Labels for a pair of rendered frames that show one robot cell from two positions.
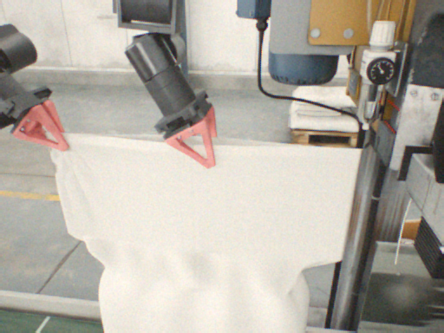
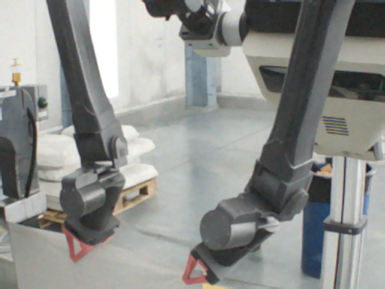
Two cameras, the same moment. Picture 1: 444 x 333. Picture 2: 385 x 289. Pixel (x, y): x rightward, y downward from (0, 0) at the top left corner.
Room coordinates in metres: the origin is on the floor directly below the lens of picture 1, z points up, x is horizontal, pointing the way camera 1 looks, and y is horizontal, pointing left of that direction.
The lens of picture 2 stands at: (1.32, 0.59, 1.44)
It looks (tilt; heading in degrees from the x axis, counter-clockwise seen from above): 15 degrees down; 202
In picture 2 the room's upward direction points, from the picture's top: 2 degrees counter-clockwise
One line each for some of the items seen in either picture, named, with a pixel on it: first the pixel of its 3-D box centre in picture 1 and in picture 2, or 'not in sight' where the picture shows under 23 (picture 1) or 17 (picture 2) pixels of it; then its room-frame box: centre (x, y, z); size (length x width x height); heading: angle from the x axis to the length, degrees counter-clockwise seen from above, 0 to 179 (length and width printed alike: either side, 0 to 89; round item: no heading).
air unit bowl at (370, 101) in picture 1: (370, 102); not in sight; (0.52, -0.22, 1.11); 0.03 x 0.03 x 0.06
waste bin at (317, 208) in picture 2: not in sight; (335, 218); (-1.79, 0.25, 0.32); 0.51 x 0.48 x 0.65; 172
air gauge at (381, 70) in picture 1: (380, 70); not in sight; (0.50, -0.22, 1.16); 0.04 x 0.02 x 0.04; 82
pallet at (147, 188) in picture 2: not in sight; (79, 198); (-2.37, -1.94, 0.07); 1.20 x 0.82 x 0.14; 174
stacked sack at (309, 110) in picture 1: (317, 101); not in sight; (3.49, -0.97, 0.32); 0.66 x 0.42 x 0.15; 166
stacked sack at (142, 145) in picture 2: not in sight; (116, 150); (-2.64, -1.70, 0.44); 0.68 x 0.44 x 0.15; 172
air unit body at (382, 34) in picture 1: (378, 79); not in sight; (0.51, -0.23, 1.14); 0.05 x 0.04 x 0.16; 172
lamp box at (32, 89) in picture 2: not in sight; (31, 102); (0.26, -0.26, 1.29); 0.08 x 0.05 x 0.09; 82
